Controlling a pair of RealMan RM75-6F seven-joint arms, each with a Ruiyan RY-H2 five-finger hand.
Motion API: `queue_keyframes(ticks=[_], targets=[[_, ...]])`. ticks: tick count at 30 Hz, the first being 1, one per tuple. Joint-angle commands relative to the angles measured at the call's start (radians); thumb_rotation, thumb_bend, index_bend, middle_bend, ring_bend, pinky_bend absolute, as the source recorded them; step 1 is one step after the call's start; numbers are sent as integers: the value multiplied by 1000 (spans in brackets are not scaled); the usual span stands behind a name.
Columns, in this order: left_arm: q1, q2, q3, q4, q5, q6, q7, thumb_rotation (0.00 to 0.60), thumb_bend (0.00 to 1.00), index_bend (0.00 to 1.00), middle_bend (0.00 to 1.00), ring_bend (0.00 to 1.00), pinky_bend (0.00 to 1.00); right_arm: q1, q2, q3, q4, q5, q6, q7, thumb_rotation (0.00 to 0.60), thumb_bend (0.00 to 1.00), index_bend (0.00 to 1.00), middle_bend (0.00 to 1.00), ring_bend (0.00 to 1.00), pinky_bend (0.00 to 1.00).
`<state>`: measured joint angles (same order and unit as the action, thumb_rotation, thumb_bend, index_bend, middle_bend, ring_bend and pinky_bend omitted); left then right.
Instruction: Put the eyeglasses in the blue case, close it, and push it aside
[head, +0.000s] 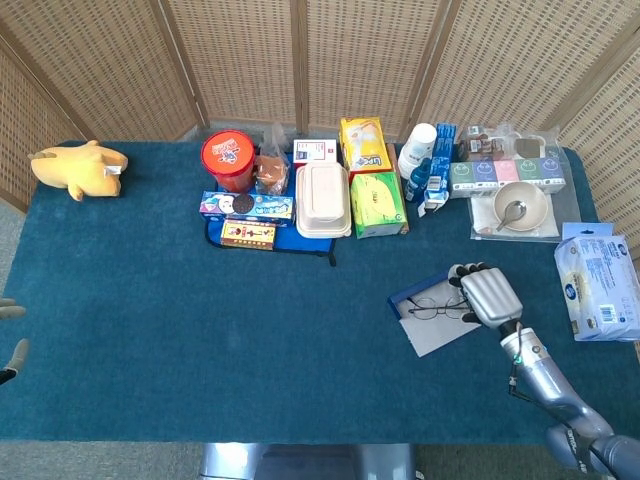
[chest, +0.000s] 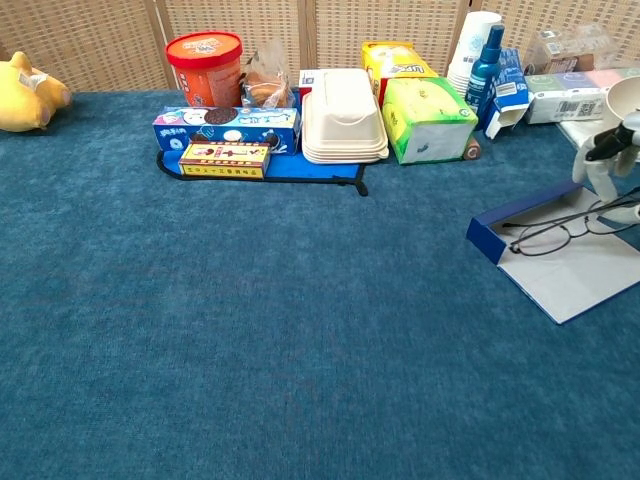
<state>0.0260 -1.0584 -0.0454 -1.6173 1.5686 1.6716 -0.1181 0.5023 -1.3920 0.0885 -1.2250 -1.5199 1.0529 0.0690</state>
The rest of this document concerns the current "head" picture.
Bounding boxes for grey spoon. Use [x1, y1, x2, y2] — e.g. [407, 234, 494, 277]
[494, 199, 528, 232]

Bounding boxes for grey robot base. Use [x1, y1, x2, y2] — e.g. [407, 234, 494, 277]
[199, 442, 417, 480]

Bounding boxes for small white red box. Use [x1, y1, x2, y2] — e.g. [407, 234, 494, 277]
[292, 138, 338, 169]

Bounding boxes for beige bowl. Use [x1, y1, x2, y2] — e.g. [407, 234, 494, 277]
[493, 180, 550, 233]

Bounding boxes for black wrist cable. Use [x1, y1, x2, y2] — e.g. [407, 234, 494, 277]
[508, 322, 549, 409]

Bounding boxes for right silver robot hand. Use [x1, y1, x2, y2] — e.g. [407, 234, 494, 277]
[447, 261, 524, 330]

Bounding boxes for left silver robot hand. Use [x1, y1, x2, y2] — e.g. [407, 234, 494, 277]
[0, 298, 30, 386]

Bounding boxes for clear bag with mirror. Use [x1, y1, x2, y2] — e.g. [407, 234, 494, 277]
[507, 127, 564, 164]

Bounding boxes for blue Oreo cookie box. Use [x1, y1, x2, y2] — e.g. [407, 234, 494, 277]
[198, 190, 295, 225]

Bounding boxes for beige lunch box container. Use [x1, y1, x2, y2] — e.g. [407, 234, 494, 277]
[295, 160, 352, 239]

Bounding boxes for yellow Lipton tea box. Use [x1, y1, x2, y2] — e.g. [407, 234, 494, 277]
[339, 117, 393, 176]

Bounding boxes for blue white wet wipes pack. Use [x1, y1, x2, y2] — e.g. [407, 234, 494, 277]
[553, 234, 640, 344]

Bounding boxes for clear bag brown chocolates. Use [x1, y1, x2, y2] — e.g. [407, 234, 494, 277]
[457, 123, 516, 164]

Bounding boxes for wicker folding screen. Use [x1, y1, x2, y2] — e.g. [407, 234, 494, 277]
[0, 0, 640, 251]

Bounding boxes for black thin-frame glasses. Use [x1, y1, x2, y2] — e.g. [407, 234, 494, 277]
[407, 294, 471, 321]

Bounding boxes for clear zip bag white cloth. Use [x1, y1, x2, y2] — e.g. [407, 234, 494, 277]
[468, 192, 584, 245]

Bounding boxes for green tissue pack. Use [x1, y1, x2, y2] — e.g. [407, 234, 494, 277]
[349, 171, 409, 240]

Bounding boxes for bread in clear bag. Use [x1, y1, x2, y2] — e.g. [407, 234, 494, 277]
[253, 123, 292, 197]

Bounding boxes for row of pastel boxes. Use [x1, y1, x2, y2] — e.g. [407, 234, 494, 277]
[448, 156, 567, 200]

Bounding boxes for red instant noodle bucket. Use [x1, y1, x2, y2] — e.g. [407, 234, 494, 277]
[200, 129, 257, 194]

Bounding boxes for blue grey glasses pouch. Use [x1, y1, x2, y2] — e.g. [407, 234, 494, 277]
[387, 269, 484, 358]

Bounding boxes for teal carpet table cover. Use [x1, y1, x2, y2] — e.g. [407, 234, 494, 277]
[0, 139, 640, 446]

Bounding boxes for yellow red small box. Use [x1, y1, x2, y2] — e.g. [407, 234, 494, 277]
[219, 218, 278, 251]

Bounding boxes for blue spray bottle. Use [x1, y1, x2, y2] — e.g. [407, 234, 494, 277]
[403, 157, 432, 203]

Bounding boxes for yellow plush toy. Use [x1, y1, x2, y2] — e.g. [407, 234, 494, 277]
[28, 139, 129, 202]

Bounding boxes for light blue card package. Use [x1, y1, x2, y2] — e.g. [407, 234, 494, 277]
[561, 221, 615, 242]

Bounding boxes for white plastic bottle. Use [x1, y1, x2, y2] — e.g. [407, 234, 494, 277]
[397, 122, 438, 180]

